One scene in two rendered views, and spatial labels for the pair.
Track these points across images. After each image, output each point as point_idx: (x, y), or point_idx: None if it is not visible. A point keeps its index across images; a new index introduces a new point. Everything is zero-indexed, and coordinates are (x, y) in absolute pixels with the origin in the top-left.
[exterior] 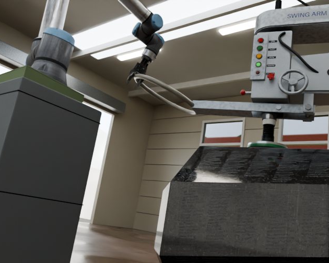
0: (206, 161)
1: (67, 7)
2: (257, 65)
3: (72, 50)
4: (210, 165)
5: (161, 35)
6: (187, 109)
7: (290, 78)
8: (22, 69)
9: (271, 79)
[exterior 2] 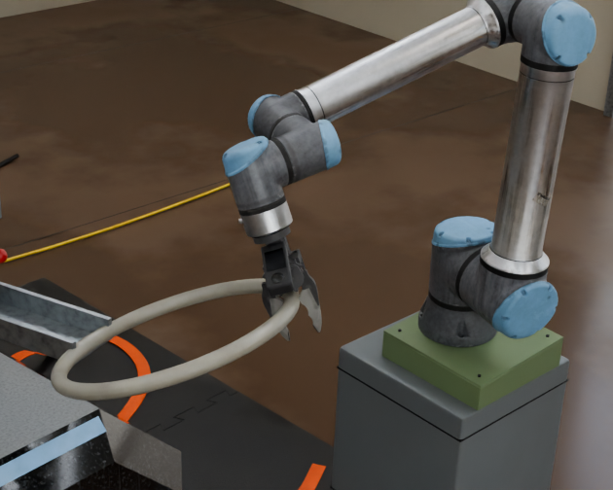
0: (105, 410)
1: (506, 154)
2: None
3: (431, 252)
4: (104, 409)
5: (240, 142)
6: (70, 381)
7: None
8: None
9: None
